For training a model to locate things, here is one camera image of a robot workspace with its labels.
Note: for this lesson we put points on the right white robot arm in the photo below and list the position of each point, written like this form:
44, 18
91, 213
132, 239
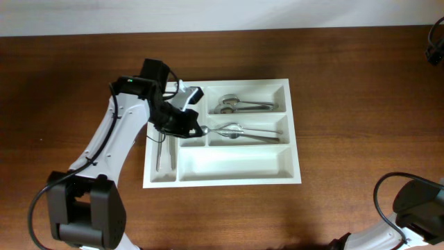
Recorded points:
416, 220

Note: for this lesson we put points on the large metal spoon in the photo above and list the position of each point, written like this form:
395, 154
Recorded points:
234, 100
230, 109

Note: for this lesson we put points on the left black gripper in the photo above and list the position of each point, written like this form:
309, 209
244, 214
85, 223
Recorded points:
189, 117

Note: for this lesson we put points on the small metal teaspoon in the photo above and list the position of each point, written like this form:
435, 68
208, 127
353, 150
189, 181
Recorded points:
232, 134

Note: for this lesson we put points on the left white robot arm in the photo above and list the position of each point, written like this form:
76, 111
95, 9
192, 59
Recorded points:
85, 207

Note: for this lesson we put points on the thin metal fork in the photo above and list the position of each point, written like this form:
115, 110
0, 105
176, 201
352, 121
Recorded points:
242, 128

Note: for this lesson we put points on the metal serving tongs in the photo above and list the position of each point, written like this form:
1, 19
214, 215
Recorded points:
166, 153

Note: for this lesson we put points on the thick handled metal fork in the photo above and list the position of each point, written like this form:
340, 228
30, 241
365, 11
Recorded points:
260, 138

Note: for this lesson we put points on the white cutlery tray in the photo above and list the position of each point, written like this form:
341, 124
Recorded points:
214, 160

